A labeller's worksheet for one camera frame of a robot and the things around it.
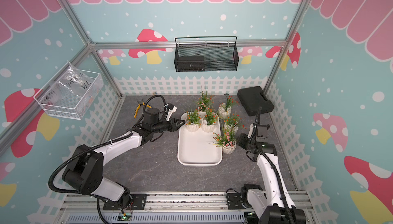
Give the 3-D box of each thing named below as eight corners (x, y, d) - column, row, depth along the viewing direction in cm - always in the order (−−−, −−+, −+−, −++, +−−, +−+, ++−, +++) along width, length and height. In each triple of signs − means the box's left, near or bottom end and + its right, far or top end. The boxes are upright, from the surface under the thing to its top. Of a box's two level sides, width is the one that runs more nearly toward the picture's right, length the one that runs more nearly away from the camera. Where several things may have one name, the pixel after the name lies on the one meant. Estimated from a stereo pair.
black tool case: (249, 118, 109) (251, 113, 104) (235, 95, 123) (236, 89, 118) (273, 112, 112) (276, 107, 107) (256, 90, 127) (258, 84, 122)
